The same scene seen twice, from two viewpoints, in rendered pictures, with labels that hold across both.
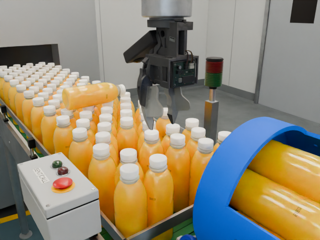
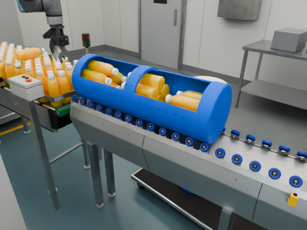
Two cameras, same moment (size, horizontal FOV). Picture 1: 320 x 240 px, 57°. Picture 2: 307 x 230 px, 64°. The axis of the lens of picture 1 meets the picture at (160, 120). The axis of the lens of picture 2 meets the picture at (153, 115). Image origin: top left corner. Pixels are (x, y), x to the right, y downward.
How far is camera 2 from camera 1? 1.06 m
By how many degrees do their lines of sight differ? 18
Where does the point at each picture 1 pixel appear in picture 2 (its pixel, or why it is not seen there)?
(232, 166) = (79, 66)
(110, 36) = (23, 14)
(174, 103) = (63, 52)
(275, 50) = (147, 22)
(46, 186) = (23, 81)
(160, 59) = (55, 37)
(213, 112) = not seen: hidden behind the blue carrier
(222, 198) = (77, 75)
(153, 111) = (55, 54)
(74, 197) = (34, 82)
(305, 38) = (163, 13)
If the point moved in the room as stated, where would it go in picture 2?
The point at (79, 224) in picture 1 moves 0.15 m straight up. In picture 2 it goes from (36, 91) to (31, 67)
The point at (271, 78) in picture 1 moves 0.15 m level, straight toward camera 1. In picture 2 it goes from (147, 41) to (146, 43)
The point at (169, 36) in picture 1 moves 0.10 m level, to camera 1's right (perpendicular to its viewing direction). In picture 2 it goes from (57, 30) to (75, 29)
